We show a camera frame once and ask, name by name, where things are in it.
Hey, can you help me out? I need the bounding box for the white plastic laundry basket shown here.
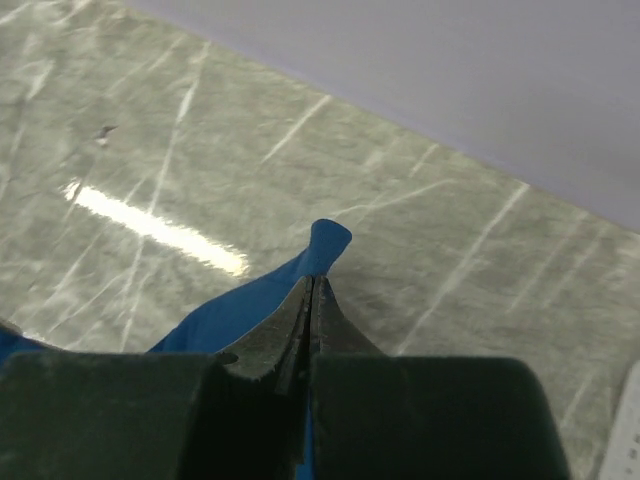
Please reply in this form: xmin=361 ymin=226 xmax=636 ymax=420
xmin=598 ymin=362 xmax=640 ymax=480

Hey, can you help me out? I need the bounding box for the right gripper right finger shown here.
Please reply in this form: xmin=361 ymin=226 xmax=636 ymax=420
xmin=308 ymin=276 xmax=385 ymax=358

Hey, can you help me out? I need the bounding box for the blue printed t shirt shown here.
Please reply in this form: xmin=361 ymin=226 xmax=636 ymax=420
xmin=1 ymin=219 xmax=352 ymax=479

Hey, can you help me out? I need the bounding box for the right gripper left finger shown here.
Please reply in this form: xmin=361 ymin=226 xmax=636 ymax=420
xmin=217 ymin=276 xmax=313 ymax=395

